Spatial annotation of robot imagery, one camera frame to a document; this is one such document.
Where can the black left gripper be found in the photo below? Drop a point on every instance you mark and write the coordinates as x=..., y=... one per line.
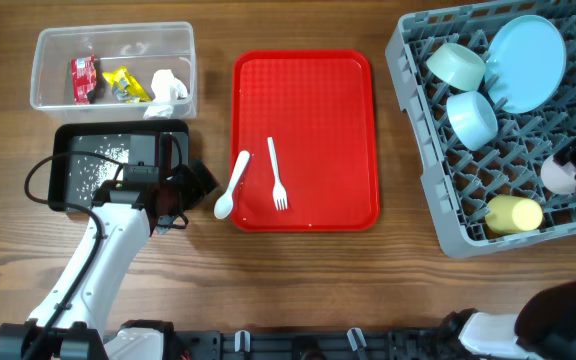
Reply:
x=196, y=189

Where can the white plastic cup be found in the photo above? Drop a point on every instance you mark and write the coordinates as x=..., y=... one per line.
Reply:
x=558, y=179

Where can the white plastic spoon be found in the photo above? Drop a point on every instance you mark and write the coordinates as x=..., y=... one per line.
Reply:
x=225, y=203

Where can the white plastic fork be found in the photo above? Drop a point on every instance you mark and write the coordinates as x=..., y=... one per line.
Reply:
x=279, y=193

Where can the white tissue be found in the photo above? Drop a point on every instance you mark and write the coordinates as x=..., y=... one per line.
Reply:
x=166, y=88

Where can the yellow plastic cup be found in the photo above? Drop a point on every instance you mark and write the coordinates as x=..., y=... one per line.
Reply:
x=511, y=214

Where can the yellow snack wrapper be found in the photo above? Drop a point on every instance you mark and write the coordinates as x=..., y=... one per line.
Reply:
x=125, y=87

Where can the light blue plate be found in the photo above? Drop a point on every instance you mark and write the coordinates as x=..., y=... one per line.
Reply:
x=526, y=64

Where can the light blue bowl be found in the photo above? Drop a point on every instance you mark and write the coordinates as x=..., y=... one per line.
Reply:
x=472, y=119

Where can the green bowl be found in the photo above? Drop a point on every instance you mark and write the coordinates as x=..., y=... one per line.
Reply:
x=457, y=66

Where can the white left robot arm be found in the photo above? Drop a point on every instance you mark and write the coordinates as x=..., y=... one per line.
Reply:
x=70, y=322

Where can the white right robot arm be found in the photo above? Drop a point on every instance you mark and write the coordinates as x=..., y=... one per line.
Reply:
x=546, y=326

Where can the grey dishwasher rack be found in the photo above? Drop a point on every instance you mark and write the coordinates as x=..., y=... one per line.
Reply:
x=459, y=183

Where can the clear plastic waste bin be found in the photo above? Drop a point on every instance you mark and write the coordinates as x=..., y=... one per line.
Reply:
x=143, y=48

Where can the black rectangular tray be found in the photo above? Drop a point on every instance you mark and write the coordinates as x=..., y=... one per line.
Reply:
x=96, y=150

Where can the red serving tray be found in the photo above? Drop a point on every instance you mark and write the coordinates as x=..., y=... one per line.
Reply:
x=318, y=107

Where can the red snack wrapper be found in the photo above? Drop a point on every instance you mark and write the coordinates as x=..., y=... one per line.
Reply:
x=84, y=79

